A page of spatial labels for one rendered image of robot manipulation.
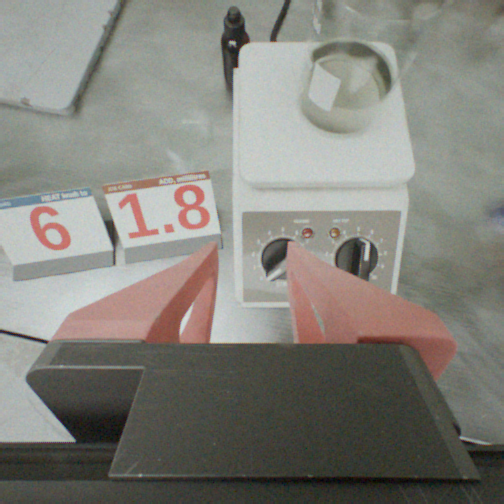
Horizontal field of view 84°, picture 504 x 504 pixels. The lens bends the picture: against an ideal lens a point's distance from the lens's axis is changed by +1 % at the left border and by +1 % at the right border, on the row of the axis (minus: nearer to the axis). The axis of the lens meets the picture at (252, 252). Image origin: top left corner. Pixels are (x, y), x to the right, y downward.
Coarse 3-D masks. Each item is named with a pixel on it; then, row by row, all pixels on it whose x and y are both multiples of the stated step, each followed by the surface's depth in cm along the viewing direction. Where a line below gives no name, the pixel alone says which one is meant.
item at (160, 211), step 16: (128, 192) 24; (144, 192) 24; (160, 192) 24; (176, 192) 24; (192, 192) 25; (208, 192) 25; (128, 208) 25; (144, 208) 25; (160, 208) 25; (176, 208) 25; (192, 208) 25; (208, 208) 25; (128, 224) 25; (144, 224) 25; (160, 224) 25; (176, 224) 26; (192, 224) 26; (208, 224) 26; (128, 240) 26
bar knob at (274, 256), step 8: (280, 240) 21; (288, 240) 21; (264, 248) 21; (272, 248) 21; (280, 248) 21; (264, 256) 21; (272, 256) 21; (280, 256) 21; (264, 264) 21; (272, 264) 20; (280, 264) 20; (272, 272) 20; (280, 272) 20; (272, 280) 20
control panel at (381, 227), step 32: (256, 224) 21; (288, 224) 21; (320, 224) 21; (352, 224) 21; (384, 224) 21; (256, 256) 21; (320, 256) 21; (384, 256) 21; (256, 288) 22; (384, 288) 22
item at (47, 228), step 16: (16, 208) 24; (32, 208) 24; (48, 208) 24; (64, 208) 24; (80, 208) 24; (0, 224) 24; (16, 224) 24; (32, 224) 24; (48, 224) 24; (64, 224) 25; (80, 224) 25; (96, 224) 25; (16, 240) 25; (32, 240) 25; (48, 240) 25; (64, 240) 25; (80, 240) 25; (96, 240) 25; (16, 256) 25
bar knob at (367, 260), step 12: (348, 240) 21; (360, 240) 20; (336, 252) 21; (348, 252) 21; (360, 252) 20; (372, 252) 21; (336, 264) 21; (348, 264) 21; (360, 264) 20; (372, 264) 21; (360, 276) 20
